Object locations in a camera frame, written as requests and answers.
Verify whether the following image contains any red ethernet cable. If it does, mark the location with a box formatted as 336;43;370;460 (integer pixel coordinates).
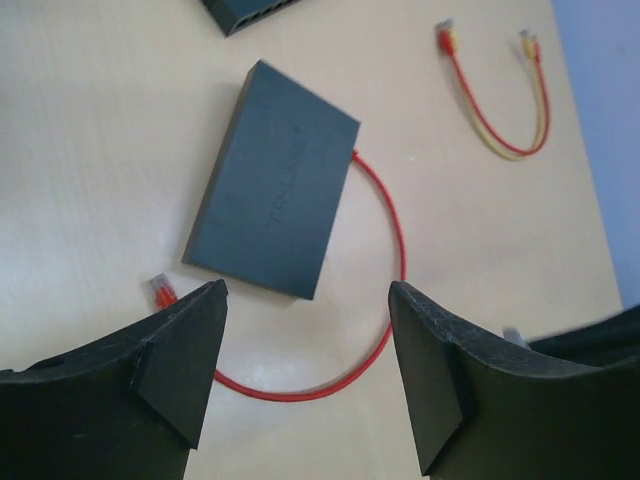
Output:
146;149;407;402

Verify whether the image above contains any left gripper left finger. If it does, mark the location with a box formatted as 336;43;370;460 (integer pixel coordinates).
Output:
1;280;228;479

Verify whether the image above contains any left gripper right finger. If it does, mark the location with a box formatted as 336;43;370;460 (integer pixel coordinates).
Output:
388;281;639;479

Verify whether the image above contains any black network switch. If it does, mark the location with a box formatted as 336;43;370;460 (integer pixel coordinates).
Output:
183;60;360;300
201;0;299;37

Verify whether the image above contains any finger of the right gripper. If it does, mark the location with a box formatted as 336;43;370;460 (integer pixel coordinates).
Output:
529;305;640;367

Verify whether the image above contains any yellow short patch cable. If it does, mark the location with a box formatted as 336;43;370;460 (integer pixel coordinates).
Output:
439;29;546;163

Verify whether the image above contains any red short patch cable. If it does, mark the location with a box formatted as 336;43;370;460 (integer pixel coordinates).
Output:
434;17;552;157

